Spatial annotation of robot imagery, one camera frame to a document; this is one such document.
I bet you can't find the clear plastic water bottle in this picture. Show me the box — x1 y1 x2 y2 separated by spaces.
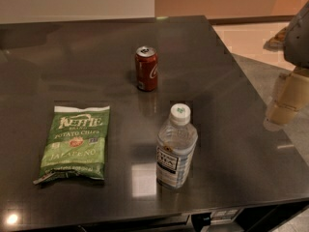
156 103 198 189

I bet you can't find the red soda can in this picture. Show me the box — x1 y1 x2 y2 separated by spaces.
135 45 158 92

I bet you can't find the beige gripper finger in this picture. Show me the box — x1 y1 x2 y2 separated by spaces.
267 67 309 126

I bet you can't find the white label under table edge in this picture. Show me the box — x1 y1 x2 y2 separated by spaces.
211 209 239 220

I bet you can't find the green potato chip bag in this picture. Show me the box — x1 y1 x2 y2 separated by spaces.
34 106 110 185

